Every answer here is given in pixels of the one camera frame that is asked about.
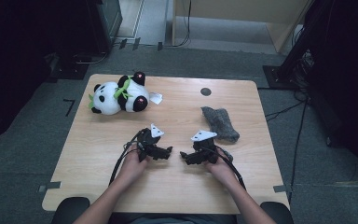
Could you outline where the dark equipment cabinet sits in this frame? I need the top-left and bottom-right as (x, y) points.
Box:
(85, 0), (124, 54)

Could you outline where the black hanging cable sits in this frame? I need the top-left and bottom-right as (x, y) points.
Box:
(172, 0), (192, 49)

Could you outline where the person's right hand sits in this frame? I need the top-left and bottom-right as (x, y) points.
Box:
(202, 147), (241, 189)

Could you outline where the light wooden desk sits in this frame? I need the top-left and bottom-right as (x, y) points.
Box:
(171, 0), (311, 54)

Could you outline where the long black floor cable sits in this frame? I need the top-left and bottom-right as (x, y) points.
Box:
(287, 99), (309, 203)

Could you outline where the black tape corner mark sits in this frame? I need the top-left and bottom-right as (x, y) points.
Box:
(62, 98), (76, 118)

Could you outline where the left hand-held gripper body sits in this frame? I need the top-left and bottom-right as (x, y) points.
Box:
(135, 123), (166, 162)

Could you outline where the grey tape strip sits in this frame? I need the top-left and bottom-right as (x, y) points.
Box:
(272, 184), (293, 193)
(37, 181), (62, 193)

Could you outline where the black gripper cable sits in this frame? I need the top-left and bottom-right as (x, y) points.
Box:
(108, 130), (144, 187)
(213, 145), (247, 191)

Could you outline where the person's dark clothing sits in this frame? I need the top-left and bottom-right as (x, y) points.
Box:
(108, 213), (239, 224)

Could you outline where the black chair armrest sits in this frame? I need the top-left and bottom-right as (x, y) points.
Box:
(50, 196), (91, 224)
(260, 201), (295, 224)

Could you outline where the grey fuzzy sock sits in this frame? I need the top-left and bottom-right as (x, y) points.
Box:
(200, 105), (241, 144)

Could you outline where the person's left hand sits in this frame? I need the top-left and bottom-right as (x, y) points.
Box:
(117, 150), (152, 185)

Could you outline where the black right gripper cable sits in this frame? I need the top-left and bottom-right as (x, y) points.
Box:
(213, 145), (247, 191)

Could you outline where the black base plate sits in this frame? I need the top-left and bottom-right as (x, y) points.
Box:
(48, 52), (90, 81)

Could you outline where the panda plush toy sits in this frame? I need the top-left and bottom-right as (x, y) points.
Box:
(88, 71), (164, 116)

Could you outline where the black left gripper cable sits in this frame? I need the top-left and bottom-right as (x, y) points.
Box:
(108, 130), (144, 187)

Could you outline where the looped black floor cable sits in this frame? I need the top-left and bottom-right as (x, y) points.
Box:
(74, 50), (109, 65)

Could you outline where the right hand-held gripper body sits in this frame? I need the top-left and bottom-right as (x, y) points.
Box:
(190, 130), (220, 165)

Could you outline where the black metal stand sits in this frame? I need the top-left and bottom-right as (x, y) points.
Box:
(262, 0), (337, 91)

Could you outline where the short black floor cable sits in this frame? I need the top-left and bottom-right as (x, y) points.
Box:
(265, 101), (306, 121)

